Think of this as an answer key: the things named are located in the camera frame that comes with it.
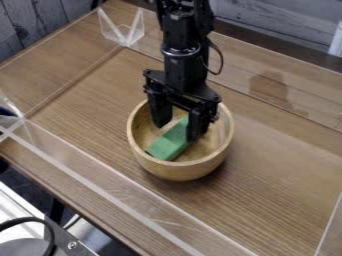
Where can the black table leg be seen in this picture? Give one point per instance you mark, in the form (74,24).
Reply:
(56,211)

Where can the green rectangular block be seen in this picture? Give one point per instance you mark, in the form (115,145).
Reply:
(171,143)

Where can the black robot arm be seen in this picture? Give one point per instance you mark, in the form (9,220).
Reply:
(186,22)

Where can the clear acrylic table barrier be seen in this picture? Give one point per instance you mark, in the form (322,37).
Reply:
(255,191)

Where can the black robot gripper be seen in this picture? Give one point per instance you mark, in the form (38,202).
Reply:
(180,86)

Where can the brown wooden bowl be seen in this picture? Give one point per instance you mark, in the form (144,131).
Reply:
(199,158)

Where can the grey metal bracket with screw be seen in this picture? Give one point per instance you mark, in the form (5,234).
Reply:
(67,245)

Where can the white post at right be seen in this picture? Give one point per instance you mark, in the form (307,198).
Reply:
(335,45)

